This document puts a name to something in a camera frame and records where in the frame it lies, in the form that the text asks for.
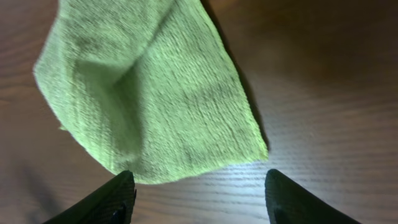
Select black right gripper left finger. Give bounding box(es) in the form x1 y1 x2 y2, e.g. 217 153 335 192
44 170 137 224

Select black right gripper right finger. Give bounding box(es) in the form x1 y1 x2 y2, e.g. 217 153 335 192
264 169 359 224

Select light green cloth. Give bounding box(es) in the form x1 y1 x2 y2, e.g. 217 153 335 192
34 0 267 184

